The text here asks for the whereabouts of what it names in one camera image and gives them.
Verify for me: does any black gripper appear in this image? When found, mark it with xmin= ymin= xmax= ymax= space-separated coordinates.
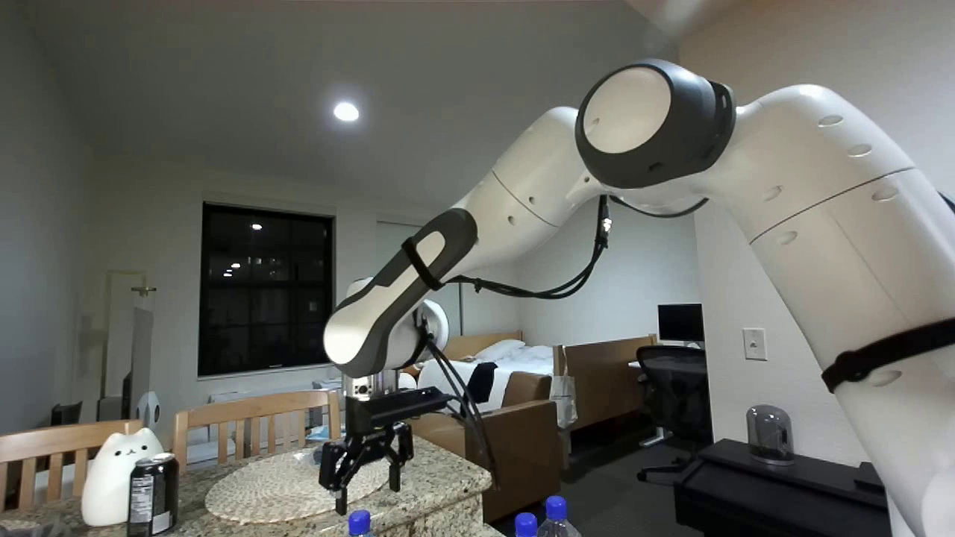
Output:
xmin=319 ymin=416 xmax=418 ymax=519

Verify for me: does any round woven placemat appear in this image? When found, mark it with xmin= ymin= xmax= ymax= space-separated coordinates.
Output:
xmin=203 ymin=446 xmax=401 ymax=528

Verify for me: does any wooden slatted chair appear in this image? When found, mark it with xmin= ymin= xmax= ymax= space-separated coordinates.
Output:
xmin=0 ymin=419 xmax=143 ymax=517
xmin=172 ymin=389 xmax=343 ymax=477

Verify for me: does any white bedding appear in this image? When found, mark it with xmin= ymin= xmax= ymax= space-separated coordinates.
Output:
xmin=415 ymin=337 xmax=565 ymax=413

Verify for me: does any dark window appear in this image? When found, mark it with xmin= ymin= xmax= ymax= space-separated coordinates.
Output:
xmin=197 ymin=199 xmax=339 ymax=380

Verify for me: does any dark labelled can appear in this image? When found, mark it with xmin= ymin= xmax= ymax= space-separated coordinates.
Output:
xmin=127 ymin=451 xmax=182 ymax=537

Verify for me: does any small white appliance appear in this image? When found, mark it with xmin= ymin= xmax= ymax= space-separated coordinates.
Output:
xmin=136 ymin=389 xmax=166 ymax=429

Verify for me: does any white cat-shaped jar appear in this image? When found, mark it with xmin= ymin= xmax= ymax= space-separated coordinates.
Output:
xmin=80 ymin=428 xmax=167 ymax=531

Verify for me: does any wooden desk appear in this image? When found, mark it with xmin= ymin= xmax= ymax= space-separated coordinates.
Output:
xmin=562 ymin=334 xmax=661 ymax=429

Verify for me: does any small dark box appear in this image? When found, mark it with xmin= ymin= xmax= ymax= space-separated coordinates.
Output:
xmin=49 ymin=401 xmax=86 ymax=429

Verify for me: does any black office chair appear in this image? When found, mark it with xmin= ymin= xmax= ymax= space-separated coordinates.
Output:
xmin=636 ymin=343 xmax=716 ymax=451

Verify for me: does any black computer monitor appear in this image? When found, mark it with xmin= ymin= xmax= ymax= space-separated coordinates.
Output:
xmin=653 ymin=301 xmax=709 ymax=347

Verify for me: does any round ceiling light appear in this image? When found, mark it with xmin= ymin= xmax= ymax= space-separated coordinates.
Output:
xmin=330 ymin=96 xmax=364 ymax=129

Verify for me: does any clear glass dome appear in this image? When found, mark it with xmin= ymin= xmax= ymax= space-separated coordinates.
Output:
xmin=743 ymin=402 xmax=794 ymax=463

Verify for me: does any black equipment case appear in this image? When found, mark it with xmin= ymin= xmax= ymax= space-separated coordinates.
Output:
xmin=671 ymin=437 xmax=892 ymax=537

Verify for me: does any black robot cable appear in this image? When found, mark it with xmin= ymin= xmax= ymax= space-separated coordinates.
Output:
xmin=401 ymin=192 xmax=710 ymax=502

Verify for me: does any white wall outlet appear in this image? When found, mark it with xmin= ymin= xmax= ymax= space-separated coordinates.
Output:
xmin=742 ymin=325 xmax=771 ymax=365

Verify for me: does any black strap band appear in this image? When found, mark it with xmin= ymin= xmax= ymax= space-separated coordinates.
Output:
xmin=822 ymin=313 xmax=955 ymax=396

